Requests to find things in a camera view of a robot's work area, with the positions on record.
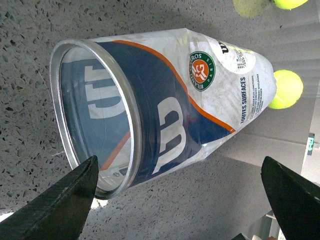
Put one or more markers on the Wilson tennis ball back centre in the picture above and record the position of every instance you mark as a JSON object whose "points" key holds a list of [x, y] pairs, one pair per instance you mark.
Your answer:
{"points": [[289, 88]]}

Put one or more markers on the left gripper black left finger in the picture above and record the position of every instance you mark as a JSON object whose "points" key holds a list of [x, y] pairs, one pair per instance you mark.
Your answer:
{"points": [[60, 212]]}

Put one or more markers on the clear Wilson tennis ball can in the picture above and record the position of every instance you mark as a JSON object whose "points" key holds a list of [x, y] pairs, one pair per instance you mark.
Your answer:
{"points": [[148, 104]]}

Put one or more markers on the tennis ball back left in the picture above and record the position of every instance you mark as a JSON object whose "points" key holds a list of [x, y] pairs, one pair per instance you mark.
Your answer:
{"points": [[289, 4]]}

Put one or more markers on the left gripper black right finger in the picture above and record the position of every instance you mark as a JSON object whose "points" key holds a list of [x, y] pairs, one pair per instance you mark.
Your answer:
{"points": [[295, 201]]}

